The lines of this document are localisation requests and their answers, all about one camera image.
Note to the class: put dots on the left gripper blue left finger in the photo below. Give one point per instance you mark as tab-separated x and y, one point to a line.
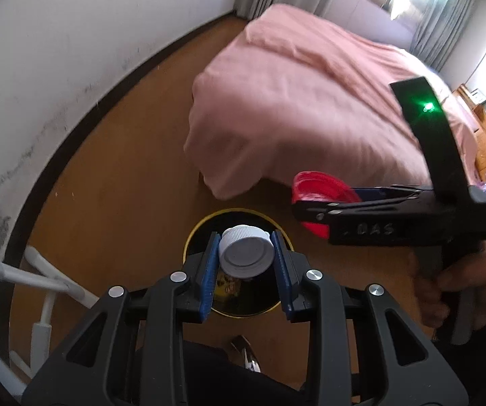
205	278

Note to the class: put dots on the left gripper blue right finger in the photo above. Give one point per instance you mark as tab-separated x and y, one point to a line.
290	267

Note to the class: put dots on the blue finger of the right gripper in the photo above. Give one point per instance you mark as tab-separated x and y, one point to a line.
312	211
371	194

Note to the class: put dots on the red plastic lid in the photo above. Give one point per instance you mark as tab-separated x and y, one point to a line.
322	187

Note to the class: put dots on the white bottle cap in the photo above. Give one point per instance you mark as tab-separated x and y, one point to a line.
245	251

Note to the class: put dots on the black yellow trash bin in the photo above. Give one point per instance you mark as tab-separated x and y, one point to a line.
245	284

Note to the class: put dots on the person's right hand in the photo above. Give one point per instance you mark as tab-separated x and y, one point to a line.
467	274

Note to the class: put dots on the chrome chair base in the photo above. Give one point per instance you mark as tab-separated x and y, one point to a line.
244	349

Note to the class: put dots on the pink bed blanket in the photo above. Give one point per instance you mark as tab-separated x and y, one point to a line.
293	92

